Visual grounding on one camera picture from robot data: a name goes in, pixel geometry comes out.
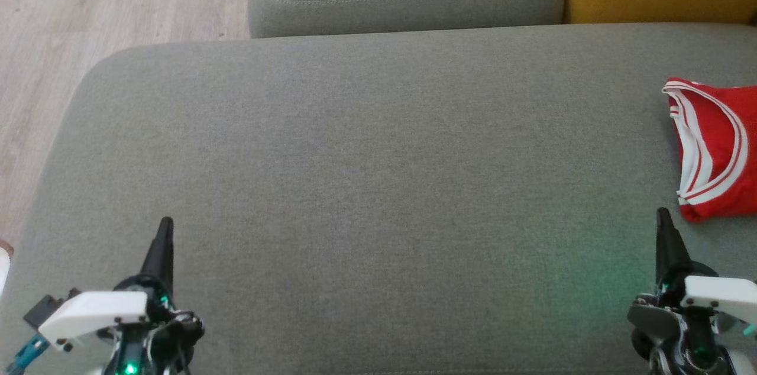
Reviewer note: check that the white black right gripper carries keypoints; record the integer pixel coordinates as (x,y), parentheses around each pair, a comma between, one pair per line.
(718,295)

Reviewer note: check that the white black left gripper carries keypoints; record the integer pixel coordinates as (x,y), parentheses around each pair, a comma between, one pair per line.
(94,310)

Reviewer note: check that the red jersey with white sleeves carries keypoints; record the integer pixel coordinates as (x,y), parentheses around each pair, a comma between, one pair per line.
(718,144)

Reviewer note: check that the white object with brown rim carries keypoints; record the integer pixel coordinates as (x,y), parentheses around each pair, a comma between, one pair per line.
(4,268)

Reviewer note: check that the grey sofa seat cushion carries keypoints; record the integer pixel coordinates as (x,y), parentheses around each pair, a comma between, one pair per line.
(384,186)

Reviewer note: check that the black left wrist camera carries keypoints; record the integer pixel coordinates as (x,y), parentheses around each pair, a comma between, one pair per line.
(44,309)

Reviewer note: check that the blue left camera connector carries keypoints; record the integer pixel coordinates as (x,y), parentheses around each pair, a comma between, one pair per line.
(26,354)

